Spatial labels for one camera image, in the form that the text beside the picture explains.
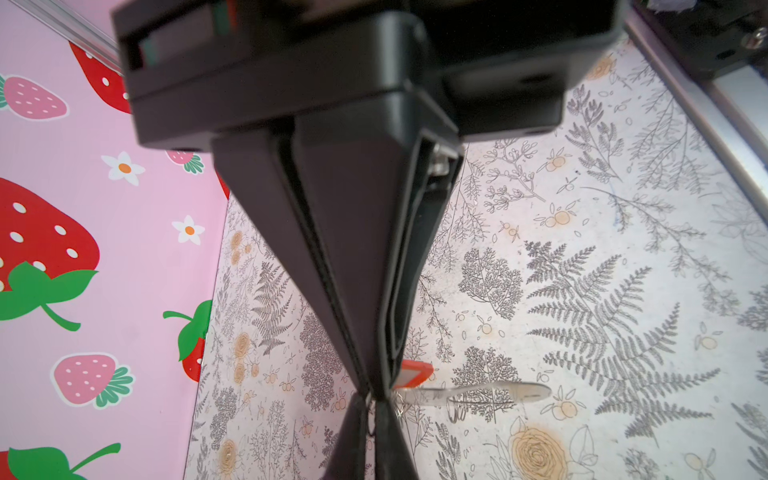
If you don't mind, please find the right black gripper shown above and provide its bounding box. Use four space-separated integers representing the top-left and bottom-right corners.
112 1 627 399

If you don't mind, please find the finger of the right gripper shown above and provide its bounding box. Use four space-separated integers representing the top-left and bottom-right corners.
212 129 369 395

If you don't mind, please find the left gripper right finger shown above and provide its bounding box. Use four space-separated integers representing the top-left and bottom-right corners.
374 400 419 480

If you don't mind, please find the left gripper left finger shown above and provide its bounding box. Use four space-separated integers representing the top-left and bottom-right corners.
323 393 368 480

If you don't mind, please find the red key tag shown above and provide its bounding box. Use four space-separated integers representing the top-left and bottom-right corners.
394 359 434 389

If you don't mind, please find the metal key holder plate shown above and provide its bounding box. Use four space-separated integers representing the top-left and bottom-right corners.
393 381 552 407

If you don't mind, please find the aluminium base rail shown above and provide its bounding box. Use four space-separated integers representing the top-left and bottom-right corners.
625 8 767 219

